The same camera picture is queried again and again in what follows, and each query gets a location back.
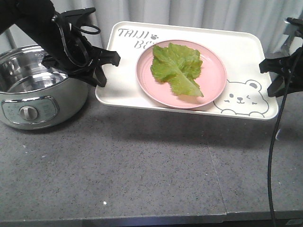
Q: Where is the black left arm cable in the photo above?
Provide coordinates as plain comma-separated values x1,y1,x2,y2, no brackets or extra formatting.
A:
51,15,101,68

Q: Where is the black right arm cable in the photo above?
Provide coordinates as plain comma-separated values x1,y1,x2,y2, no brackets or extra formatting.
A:
267,47,303,227

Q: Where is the pale green electric cooking pot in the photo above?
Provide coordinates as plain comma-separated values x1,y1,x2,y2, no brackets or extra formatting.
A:
0,44,89,130

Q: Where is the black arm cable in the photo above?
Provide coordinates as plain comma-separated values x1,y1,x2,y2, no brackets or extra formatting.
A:
267,47,303,227
51,15,101,68

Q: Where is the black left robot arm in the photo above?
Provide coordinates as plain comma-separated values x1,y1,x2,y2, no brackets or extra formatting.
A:
0,0,120,87

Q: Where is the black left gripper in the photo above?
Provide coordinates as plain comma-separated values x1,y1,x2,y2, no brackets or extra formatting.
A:
42,8,121,87

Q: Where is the cream bear print tray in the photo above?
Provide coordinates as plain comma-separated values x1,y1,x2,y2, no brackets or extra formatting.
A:
95,21,278,120

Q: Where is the green lettuce leaf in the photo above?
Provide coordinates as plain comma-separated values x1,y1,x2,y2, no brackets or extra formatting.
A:
150,43,204,97

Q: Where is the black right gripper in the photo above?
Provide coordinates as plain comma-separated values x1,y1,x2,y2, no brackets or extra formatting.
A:
259,17,303,97

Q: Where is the white pleated curtain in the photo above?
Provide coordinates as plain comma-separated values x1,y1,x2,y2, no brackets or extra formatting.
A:
0,0,303,54

